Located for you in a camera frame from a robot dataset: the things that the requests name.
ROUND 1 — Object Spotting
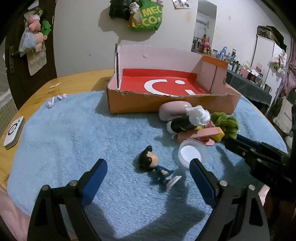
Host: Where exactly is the blue fluffy towel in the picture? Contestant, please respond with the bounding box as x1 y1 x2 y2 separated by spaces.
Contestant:
7 90 288 241

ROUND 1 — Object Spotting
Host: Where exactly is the pink plastic clip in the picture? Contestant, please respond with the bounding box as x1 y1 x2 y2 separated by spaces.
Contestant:
178 127 222 146

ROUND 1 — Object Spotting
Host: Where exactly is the black bag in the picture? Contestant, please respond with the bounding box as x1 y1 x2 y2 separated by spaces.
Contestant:
109 0 133 20

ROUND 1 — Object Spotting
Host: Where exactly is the wall mirror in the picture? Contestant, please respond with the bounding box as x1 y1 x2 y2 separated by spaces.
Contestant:
191 0 218 55

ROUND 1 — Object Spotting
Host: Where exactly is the white rectangular device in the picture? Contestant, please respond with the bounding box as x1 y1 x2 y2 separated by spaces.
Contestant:
3 116 25 150

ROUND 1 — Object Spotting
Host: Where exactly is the white refrigerator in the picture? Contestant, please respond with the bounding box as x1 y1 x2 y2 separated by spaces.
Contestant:
251 35 287 86

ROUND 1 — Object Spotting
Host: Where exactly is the row of bottles and jars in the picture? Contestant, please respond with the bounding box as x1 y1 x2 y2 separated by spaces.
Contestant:
209 46 272 91

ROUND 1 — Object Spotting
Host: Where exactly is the translucent white round lid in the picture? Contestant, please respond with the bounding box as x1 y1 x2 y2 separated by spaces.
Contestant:
178 139 207 169

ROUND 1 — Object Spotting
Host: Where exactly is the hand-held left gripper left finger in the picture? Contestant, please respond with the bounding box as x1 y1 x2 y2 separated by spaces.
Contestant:
28 158 108 241

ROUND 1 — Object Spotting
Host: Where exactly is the black-haired boy figurine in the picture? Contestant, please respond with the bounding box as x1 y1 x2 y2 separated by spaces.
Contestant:
138 146 182 192

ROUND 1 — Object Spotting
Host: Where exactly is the metal door handle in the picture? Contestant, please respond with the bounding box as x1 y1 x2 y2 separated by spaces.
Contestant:
8 45 23 75

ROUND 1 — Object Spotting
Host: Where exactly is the pink earbud case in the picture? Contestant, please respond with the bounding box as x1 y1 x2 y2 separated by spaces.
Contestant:
158 101 192 122

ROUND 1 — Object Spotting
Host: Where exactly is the pink doll plush toy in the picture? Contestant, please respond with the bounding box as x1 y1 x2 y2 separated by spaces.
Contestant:
32 31 47 52

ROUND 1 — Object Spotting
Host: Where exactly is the green plush toy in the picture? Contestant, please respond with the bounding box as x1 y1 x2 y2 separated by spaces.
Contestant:
41 20 52 40

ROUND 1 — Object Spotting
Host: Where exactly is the small cow plush toy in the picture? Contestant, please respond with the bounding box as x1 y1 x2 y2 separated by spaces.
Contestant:
128 2 140 14

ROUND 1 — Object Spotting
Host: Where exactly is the wall photo card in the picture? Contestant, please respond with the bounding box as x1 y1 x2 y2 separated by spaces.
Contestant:
172 0 190 10

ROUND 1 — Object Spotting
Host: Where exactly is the dark cloth covered table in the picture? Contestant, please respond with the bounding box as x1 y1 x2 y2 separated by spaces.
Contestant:
225 70 273 109

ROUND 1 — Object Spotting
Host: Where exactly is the pink rabbit plush toy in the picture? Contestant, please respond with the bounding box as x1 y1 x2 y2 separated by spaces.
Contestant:
198 38 212 55

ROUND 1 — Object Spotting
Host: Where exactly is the purple curtain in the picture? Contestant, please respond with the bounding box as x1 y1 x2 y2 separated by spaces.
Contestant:
273 39 296 130

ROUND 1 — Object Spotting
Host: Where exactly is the green shopping bag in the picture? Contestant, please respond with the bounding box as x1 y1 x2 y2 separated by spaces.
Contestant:
128 0 164 32

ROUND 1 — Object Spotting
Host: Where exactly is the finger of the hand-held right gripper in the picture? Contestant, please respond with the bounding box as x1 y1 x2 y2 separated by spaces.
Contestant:
224 138 266 168
236 134 289 156

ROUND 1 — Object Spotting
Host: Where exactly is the person's pink clothing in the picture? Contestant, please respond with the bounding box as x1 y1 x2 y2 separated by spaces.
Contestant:
0 185 31 241

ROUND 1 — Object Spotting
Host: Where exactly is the pink pig plush toy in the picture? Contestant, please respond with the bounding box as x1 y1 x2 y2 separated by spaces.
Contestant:
28 13 42 32

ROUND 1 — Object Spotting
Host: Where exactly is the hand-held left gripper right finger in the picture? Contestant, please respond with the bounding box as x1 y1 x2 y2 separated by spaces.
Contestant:
189 158 271 241

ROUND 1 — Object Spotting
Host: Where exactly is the flower plush decoration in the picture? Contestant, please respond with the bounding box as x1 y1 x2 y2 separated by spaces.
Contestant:
269 50 288 76

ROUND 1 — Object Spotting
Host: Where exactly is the orange cardboard box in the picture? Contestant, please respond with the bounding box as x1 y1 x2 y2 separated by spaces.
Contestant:
106 43 242 114

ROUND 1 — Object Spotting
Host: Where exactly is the black white doll figurine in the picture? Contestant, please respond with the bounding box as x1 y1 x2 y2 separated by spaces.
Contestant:
166 105 211 135

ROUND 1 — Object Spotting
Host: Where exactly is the dark bag on refrigerator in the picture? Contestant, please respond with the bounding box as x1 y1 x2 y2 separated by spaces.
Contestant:
257 25 288 50

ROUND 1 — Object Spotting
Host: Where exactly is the yellow toy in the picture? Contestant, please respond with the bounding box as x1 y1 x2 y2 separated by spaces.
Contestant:
209 128 225 142

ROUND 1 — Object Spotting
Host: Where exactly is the clear plastic bag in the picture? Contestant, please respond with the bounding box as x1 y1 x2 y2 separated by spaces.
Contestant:
18 30 37 57

